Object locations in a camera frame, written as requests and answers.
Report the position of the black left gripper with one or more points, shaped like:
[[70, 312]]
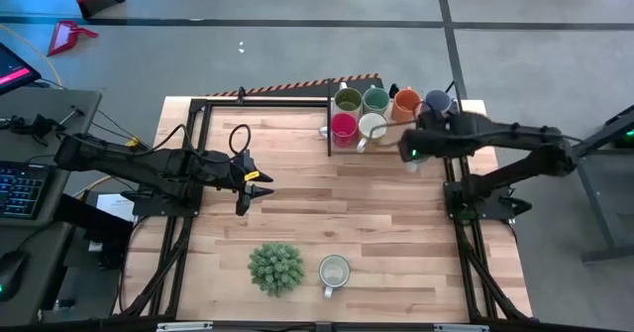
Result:
[[228, 171]]

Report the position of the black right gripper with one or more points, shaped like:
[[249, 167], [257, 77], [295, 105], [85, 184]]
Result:
[[431, 136]]

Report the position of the lavender blue mug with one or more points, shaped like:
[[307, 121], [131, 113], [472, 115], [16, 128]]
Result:
[[438, 100]]

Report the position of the orange mug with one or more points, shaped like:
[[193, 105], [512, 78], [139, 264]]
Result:
[[406, 103]]

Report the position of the teal green mug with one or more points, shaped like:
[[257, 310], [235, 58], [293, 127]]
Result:
[[376, 100]]

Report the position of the white mug green interior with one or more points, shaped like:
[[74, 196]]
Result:
[[348, 101]]

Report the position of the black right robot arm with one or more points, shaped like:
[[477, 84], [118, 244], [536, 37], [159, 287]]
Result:
[[520, 141]]

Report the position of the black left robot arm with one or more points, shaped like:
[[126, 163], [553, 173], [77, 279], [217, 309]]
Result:
[[124, 161]]

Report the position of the succulent plant grey pot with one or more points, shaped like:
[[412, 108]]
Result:
[[276, 270]]

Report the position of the hazard striped black platform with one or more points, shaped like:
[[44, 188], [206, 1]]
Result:
[[297, 90]]

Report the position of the white paper sheet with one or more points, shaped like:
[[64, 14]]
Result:
[[116, 205]]

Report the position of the black metal stand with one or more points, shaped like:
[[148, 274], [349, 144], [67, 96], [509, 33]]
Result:
[[594, 173]]

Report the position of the black monitor stand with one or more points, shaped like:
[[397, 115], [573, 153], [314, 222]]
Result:
[[89, 218]]

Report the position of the grey desk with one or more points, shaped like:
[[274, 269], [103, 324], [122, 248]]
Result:
[[44, 104]]

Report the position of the black clamp tool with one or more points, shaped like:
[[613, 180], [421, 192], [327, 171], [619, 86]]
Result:
[[37, 124]]

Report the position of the backlit black keyboard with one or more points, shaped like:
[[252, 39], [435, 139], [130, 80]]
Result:
[[22, 190]]

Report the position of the red dustpan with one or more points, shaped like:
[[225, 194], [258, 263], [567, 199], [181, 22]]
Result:
[[67, 37]]

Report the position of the black computer mouse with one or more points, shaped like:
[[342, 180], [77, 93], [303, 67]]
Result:
[[11, 275]]

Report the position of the black tablet screen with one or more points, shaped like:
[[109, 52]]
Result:
[[15, 72]]

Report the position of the wooden shelf black frame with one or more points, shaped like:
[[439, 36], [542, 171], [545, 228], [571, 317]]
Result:
[[329, 143]]

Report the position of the black metal table frame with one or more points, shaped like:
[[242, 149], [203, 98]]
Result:
[[193, 119]]

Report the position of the silver metal bracket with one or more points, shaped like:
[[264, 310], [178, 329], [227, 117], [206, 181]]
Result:
[[460, 327], [183, 326]]

